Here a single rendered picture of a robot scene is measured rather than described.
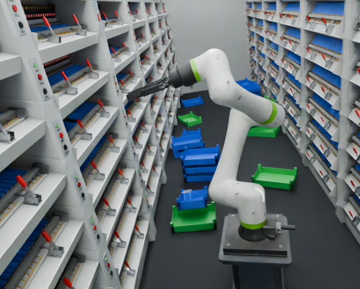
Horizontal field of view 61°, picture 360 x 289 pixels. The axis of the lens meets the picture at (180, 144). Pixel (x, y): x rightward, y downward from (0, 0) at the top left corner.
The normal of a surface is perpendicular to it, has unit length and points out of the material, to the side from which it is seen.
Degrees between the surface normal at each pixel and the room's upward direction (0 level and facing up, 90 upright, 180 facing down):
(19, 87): 90
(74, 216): 90
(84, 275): 19
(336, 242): 0
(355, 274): 0
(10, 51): 90
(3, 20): 90
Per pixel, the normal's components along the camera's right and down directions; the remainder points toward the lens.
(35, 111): -0.06, 0.42
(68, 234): 0.15, -0.89
